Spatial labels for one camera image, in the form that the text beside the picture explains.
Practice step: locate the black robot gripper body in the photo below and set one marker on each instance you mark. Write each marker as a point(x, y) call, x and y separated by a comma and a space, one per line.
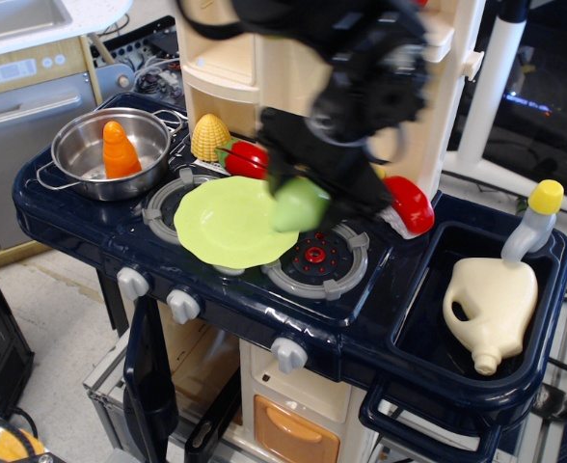
point(345, 170)

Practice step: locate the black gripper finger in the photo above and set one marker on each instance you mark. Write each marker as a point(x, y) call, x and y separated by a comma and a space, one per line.
point(342, 207)
point(282, 168)

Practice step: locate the green toy pear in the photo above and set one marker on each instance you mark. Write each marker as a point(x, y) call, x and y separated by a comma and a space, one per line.
point(300, 206)

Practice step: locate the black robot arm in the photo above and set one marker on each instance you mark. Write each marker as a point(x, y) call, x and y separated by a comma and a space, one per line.
point(373, 48)

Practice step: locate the light green plastic plate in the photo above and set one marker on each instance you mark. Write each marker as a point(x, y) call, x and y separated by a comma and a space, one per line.
point(227, 222)

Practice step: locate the red toy chili pepper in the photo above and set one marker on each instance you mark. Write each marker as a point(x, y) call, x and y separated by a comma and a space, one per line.
point(241, 158)

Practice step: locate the grey red right burner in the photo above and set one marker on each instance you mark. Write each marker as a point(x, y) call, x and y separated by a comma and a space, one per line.
point(322, 265)

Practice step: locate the red white toy sushi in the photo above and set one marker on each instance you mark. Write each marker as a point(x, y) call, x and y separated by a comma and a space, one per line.
point(410, 213)

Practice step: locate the yellow toy corn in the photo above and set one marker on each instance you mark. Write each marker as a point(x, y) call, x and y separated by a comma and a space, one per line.
point(210, 133)

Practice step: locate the cream toy kitchen back shelf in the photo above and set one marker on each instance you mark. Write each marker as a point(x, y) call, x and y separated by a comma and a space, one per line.
point(236, 78)

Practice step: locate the grey left burner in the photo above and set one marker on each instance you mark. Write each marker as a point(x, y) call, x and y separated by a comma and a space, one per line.
point(159, 213)

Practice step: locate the grey right stove knob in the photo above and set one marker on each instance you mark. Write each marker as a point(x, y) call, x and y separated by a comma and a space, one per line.
point(289, 354)

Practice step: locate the grey stove knob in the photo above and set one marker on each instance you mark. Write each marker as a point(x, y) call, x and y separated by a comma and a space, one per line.
point(132, 284)
point(184, 306)
point(289, 354)

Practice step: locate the orange toy carrot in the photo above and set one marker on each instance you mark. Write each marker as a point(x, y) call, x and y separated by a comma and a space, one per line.
point(120, 158)

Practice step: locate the navy toy kitchen counter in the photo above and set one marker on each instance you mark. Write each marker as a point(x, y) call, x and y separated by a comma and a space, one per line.
point(387, 336)

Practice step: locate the grey middle stove knob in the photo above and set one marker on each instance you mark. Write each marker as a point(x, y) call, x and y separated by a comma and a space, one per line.
point(184, 306)

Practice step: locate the cream toy jug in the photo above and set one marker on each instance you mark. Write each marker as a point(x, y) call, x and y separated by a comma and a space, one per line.
point(487, 306)

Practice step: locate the grey left stove knob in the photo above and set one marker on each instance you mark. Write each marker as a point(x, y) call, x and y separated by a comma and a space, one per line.
point(132, 284)

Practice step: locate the grey yellow toy faucet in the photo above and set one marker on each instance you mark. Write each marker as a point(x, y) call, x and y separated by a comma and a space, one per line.
point(538, 221)

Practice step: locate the stainless steel pot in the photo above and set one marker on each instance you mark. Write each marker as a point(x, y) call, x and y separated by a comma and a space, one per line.
point(77, 152)

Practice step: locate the orange toy drawer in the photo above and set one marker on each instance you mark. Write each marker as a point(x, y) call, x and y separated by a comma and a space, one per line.
point(291, 437)

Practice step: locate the navy toy oven door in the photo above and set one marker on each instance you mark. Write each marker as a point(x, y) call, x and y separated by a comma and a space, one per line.
point(149, 399)

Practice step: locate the grey toy dishwasher unit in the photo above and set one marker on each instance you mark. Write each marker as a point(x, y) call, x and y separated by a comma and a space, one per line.
point(48, 78)

